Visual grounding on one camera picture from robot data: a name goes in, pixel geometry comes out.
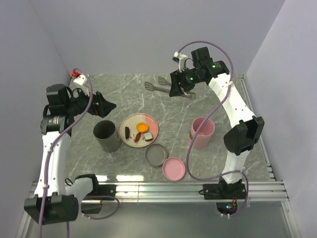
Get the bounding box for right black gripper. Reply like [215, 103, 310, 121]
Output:
[168, 66, 203, 98]

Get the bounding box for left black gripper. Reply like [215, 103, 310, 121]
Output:
[65, 85, 116, 118]

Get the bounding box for metal tongs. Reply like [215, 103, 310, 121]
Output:
[144, 76, 196, 100]

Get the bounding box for dark sea cucumber toy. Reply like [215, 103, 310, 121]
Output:
[125, 126, 131, 140]

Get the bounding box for orange slice toy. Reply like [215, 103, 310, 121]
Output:
[136, 122, 149, 133]

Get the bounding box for red shrimp toy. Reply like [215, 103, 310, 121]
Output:
[134, 132, 142, 143]

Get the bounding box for sushi roll toy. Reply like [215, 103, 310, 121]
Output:
[144, 132, 153, 142]

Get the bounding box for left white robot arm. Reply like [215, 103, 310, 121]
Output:
[24, 84, 116, 225]

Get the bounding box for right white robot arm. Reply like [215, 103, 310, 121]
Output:
[169, 47, 264, 198]

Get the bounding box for grey cylindrical container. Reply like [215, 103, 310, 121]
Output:
[93, 120, 121, 153]

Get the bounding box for pink and cream plate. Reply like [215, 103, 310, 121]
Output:
[119, 113, 159, 148]

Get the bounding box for pink cylindrical container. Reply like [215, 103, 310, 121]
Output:
[189, 117, 215, 150]

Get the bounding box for grey round lid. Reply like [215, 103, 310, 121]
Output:
[145, 144, 168, 167]

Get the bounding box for pink round lid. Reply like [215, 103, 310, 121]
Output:
[162, 157, 186, 181]

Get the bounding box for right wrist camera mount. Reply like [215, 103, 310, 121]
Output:
[172, 52, 188, 72]

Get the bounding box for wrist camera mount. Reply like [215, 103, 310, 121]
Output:
[71, 71, 90, 96]
[172, 52, 188, 72]

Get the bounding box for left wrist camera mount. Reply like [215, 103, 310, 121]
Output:
[71, 71, 90, 96]

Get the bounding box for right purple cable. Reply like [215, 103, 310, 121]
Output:
[177, 41, 249, 219]

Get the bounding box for purple cable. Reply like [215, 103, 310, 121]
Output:
[177, 41, 249, 219]
[37, 68, 120, 238]

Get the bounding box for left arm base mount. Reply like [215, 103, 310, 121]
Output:
[81, 184, 116, 215]

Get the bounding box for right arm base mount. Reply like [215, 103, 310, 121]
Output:
[198, 180, 246, 216]

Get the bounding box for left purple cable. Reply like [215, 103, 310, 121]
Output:
[37, 68, 120, 238]

